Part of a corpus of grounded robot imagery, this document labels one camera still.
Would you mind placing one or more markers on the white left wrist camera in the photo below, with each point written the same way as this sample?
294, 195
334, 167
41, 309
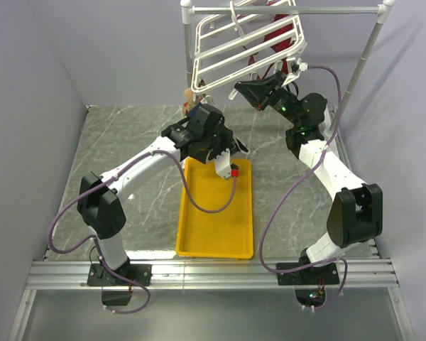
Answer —
224, 167

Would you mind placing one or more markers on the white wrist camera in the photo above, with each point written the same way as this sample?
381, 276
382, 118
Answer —
295, 67
224, 167

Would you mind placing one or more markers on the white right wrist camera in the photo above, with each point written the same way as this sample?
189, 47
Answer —
295, 67

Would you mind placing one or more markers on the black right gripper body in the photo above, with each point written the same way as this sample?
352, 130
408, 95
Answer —
281, 101

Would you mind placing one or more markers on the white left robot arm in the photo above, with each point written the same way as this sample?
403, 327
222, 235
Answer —
201, 135

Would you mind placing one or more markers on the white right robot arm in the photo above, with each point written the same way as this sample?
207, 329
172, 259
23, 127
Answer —
356, 214

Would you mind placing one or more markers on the yellow plastic tray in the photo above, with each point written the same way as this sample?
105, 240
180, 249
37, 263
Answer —
227, 234

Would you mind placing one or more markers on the white clothes rack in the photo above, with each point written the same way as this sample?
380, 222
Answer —
191, 15

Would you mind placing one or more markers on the navy blue underwear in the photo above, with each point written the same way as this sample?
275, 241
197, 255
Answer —
237, 146

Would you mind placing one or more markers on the argyle patterned sock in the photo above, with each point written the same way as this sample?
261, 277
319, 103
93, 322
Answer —
192, 99

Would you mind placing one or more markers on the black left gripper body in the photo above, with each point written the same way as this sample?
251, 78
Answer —
217, 142

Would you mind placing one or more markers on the white clip drying hanger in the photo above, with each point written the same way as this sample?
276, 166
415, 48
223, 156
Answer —
233, 47

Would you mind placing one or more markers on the aluminium mounting rail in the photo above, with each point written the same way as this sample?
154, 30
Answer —
203, 274

